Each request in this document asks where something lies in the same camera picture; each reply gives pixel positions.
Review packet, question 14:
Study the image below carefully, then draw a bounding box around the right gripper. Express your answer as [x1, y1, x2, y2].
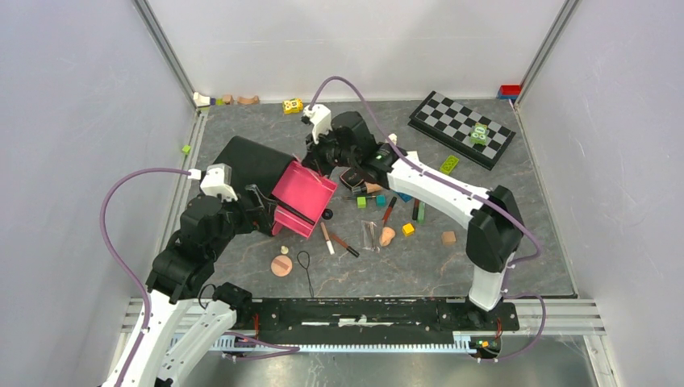
[302, 125, 358, 177]

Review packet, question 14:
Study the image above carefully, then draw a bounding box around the black makeup brush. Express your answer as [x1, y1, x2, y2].
[275, 198, 315, 226]

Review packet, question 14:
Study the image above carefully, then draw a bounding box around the black makeup organizer box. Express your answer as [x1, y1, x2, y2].
[211, 135, 294, 210]

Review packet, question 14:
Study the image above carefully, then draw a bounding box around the pink top drawer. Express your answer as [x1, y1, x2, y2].
[272, 160, 337, 238]

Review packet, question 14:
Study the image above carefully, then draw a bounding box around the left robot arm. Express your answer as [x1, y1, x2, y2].
[104, 185, 276, 386]

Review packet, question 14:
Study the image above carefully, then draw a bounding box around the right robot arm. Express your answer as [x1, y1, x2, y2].
[302, 104, 523, 329]

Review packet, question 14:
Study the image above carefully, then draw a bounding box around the beige makeup sponge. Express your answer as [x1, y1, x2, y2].
[378, 227, 396, 247]

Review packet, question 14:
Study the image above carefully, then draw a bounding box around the black compact case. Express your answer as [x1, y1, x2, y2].
[339, 169, 365, 190]

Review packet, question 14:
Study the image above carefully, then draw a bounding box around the foundation bottle beige cap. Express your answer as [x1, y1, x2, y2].
[352, 182, 383, 196]

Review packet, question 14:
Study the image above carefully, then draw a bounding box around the round wooden disc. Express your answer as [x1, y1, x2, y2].
[270, 255, 293, 277]

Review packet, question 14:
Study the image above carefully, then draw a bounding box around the yellow toy block face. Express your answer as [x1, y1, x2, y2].
[282, 98, 303, 114]

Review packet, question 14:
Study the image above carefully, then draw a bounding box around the red lip pencil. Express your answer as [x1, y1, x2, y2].
[382, 197, 398, 226]

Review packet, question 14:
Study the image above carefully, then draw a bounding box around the white concealer pen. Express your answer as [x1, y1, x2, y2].
[320, 222, 336, 256]

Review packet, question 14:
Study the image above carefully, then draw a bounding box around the dark brown lipstick pen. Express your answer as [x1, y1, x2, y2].
[411, 198, 420, 221]

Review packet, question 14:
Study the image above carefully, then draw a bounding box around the clear plastic bag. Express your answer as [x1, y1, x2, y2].
[361, 221, 380, 252]

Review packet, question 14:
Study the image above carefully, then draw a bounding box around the chessboard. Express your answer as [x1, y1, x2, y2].
[408, 91, 515, 170]

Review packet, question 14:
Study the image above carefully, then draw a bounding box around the green lego brick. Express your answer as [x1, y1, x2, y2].
[439, 156, 460, 175]

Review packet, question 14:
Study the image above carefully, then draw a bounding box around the green tube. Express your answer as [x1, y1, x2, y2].
[417, 202, 426, 224]

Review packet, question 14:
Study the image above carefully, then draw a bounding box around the yellow cube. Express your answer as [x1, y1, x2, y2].
[402, 223, 415, 237]

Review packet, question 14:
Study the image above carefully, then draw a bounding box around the wooden arch block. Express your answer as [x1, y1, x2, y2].
[236, 95, 260, 105]

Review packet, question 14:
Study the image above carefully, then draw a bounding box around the white corner block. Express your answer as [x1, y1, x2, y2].
[193, 92, 212, 108]

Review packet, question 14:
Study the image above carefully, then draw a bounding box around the green toy monster block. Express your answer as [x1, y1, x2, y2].
[469, 123, 489, 145]

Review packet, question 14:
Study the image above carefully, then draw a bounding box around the brown wooden cube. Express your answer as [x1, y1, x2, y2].
[440, 231, 457, 246]

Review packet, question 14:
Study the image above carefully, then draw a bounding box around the red blue bricks stack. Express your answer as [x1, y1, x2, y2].
[497, 85, 521, 101]

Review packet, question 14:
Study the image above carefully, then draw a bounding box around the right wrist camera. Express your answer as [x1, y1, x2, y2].
[302, 104, 332, 144]

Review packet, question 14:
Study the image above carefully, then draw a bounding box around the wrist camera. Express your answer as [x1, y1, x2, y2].
[302, 104, 332, 144]
[188, 163, 238, 202]

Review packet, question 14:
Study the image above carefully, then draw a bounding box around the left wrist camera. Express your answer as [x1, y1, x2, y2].
[188, 163, 238, 202]

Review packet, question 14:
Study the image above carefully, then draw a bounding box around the black wire loop tool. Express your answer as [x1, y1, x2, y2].
[296, 250, 315, 298]

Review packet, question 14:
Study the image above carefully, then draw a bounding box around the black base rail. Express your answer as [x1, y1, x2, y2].
[233, 298, 520, 345]

